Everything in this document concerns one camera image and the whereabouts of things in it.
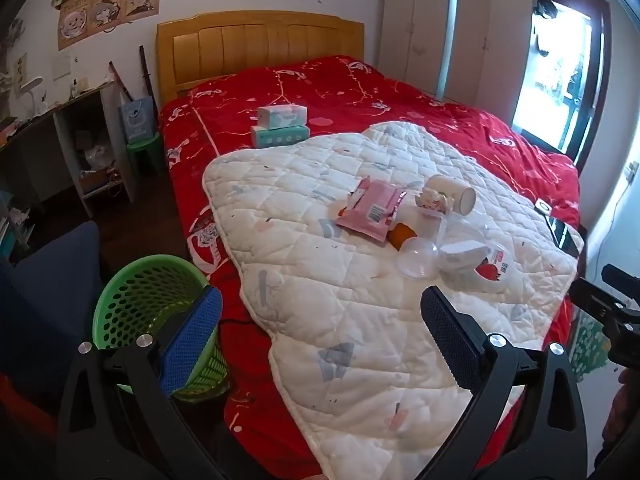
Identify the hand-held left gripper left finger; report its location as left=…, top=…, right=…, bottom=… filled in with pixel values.
left=56, top=285, right=224, bottom=480

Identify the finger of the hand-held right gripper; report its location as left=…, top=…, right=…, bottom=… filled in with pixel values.
left=601, top=265, right=633, bottom=287
left=570, top=277, right=627, bottom=320

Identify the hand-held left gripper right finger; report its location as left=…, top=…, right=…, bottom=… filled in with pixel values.
left=420, top=285, right=587, bottom=480

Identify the green plastic mesh basket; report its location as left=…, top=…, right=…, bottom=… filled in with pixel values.
left=92, top=255, right=231, bottom=401

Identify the small white box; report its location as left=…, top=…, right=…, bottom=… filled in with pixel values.
left=439, top=240, right=488, bottom=273

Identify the clear plastic dome lid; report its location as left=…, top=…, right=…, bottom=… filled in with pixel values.
left=397, top=237, right=441, bottom=278

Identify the small orange wrapper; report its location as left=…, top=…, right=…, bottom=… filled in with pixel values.
left=389, top=222, right=418, bottom=251

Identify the clear plastic container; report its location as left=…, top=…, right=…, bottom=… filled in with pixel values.
left=397, top=205, right=448, bottom=251

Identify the white wrapper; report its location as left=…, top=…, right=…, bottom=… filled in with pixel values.
left=417, top=189, right=453, bottom=216

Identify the white cup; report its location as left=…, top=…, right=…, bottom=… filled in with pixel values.
left=427, top=175, right=477, bottom=216

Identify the pink snack wrapper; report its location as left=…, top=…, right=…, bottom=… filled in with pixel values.
left=335, top=177, right=408, bottom=242

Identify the person's right hand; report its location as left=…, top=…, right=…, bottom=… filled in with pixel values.
left=602, top=367, right=640, bottom=443

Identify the green printed mat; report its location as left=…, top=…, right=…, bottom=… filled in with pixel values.
left=570, top=310, right=608, bottom=386

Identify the black smartphone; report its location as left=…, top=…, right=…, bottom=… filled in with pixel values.
left=545, top=216, right=581, bottom=257

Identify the white quilted blanket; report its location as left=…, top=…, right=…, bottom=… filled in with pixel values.
left=201, top=122, right=585, bottom=471

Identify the blue chair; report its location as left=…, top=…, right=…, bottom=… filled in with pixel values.
left=0, top=220, right=103, bottom=396

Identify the orange red cloth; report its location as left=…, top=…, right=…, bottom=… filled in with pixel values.
left=0, top=375, right=56, bottom=441

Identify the green plastic stool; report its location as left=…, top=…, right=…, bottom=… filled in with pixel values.
left=125, top=132, right=166, bottom=176

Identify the clear plastic bag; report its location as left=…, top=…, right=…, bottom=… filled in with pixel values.
left=82, top=147, right=108, bottom=171

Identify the row of books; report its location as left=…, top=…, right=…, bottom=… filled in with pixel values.
left=0, top=190, right=36, bottom=261

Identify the teal tissue pack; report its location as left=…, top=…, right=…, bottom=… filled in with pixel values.
left=251, top=125, right=311, bottom=149

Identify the blue paper bag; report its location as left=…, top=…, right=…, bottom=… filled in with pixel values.
left=118, top=96, right=157, bottom=143

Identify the white tissue pack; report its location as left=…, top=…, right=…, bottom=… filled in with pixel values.
left=256, top=105, right=307, bottom=128

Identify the white desk with shelves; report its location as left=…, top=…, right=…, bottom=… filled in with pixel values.
left=0, top=82, right=138, bottom=218

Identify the red long stick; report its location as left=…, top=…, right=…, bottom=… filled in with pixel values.
left=109, top=61, right=135, bottom=102

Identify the dark long stick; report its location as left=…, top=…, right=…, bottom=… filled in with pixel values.
left=139, top=45, right=155, bottom=98

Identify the white wardrobe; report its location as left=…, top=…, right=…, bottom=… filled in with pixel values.
left=377, top=0, right=536, bottom=116

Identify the red printed bedspread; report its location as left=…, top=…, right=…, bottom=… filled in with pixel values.
left=159, top=56, right=581, bottom=480

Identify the white desk lamp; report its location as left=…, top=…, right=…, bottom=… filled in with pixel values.
left=20, top=76, right=43, bottom=111

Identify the wooden bed headboard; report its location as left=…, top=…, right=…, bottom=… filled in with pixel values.
left=156, top=10, right=366, bottom=106

